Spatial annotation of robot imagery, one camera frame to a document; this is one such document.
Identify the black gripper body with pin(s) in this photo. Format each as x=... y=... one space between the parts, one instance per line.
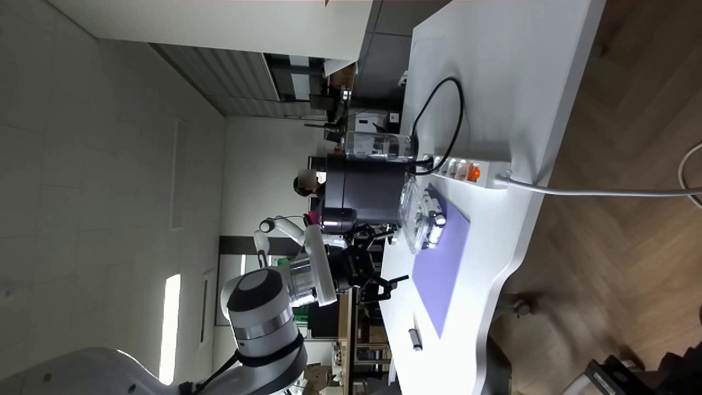
x=355 y=262

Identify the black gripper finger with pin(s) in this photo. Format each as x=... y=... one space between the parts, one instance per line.
x=376 y=233
x=390 y=285

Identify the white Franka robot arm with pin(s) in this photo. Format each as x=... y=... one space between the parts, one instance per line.
x=263 y=315

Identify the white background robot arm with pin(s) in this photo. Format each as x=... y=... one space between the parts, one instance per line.
x=282 y=232

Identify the clear plastic bowl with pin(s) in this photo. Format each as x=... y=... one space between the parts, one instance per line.
x=417 y=221

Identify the purple rectangular mat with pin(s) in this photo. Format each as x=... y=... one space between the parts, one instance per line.
x=441 y=270

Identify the white marker with black cap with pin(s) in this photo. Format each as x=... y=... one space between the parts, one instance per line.
x=415 y=338

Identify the seated person in black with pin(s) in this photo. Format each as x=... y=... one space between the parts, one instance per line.
x=306 y=188

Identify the white power strip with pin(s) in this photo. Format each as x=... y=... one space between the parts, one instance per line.
x=455 y=170

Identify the grey window blinds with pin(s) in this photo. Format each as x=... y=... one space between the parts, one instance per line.
x=226 y=80

